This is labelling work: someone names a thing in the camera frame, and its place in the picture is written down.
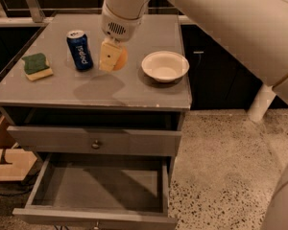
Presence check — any metal window railing frame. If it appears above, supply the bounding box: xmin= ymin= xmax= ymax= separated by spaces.
xmin=0 ymin=0 xmax=180 ymax=29

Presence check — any dark background cabinet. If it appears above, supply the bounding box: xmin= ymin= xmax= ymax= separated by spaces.
xmin=180 ymin=23 xmax=288 ymax=111

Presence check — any green yellow sponge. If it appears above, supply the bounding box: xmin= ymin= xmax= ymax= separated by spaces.
xmin=22 ymin=53 xmax=53 ymax=81

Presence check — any white paper bowl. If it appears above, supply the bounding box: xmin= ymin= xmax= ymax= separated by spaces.
xmin=141 ymin=51 xmax=189 ymax=82

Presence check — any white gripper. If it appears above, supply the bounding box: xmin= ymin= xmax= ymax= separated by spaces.
xmin=99 ymin=0 xmax=143 ymax=72

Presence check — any orange fruit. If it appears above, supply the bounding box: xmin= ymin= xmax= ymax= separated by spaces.
xmin=113 ymin=46 xmax=128 ymax=71

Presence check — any blue pepsi can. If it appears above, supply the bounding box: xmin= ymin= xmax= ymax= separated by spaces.
xmin=66 ymin=30 xmax=93 ymax=71

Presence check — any light wooden furniture piece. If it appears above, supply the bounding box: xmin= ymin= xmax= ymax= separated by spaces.
xmin=0 ymin=116 xmax=37 ymax=182

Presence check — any grey drawer cabinet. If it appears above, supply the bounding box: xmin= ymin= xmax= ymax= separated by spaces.
xmin=0 ymin=13 xmax=193 ymax=230

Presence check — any open grey middle drawer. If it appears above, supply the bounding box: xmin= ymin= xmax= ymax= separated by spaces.
xmin=13 ymin=153 xmax=177 ymax=230

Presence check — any grey top drawer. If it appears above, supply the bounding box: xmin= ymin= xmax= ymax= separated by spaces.
xmin=8 ymin=126 xmax=181 ymax=156

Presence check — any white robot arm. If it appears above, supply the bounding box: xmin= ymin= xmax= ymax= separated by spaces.
xmin=105 ymin=0 xmax=288 ymax=230

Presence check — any black floor cable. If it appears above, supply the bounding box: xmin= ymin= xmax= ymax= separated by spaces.
xmin=0 ymin=172 xmax=39 ymax=197

